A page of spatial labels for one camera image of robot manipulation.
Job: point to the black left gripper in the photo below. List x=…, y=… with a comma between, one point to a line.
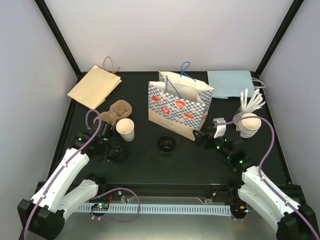
x=115, y=145

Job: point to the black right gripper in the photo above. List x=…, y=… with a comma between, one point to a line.
x=208, y=138

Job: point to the single black lid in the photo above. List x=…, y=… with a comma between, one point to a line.
x=166, y=145

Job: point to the blue checkered paper bag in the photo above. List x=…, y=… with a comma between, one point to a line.
x=179, y=102

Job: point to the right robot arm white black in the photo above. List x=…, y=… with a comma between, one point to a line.
x=291, y=220

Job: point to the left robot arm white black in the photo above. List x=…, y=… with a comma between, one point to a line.
x=46, y=212

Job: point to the white paper coffee cup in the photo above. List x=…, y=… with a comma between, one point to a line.
x=125, y=127

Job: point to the stack of black lids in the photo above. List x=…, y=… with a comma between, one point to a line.
x=118, y=157

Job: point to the brown cardboard cup carrier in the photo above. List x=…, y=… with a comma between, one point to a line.
x=119, y=110

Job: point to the stack of paper cups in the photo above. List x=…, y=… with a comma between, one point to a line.
x=248, y=125

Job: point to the small electronics board left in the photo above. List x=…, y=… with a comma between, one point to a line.
x=100, y=207

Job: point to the small electronics board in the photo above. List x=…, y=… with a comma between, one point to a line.
x=239, y=209
x=100, y=207

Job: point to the light blue paper bag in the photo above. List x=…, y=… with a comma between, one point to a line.
x=230, y=83

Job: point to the brown kraft paper bag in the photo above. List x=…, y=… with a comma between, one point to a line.
x=97, y=84

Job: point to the small electronics board right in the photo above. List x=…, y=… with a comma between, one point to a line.
x=239, y=209

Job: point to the light blue slotted cable duct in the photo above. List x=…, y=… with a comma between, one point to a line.
x=161, y=209

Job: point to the left black frame post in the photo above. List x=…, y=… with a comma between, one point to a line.
x=47, y=15

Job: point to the black frame post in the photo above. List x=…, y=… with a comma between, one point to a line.
x=286, y=22
x=47, y=15

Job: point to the right black frame post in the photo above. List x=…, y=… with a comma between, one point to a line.
x=286, y=22

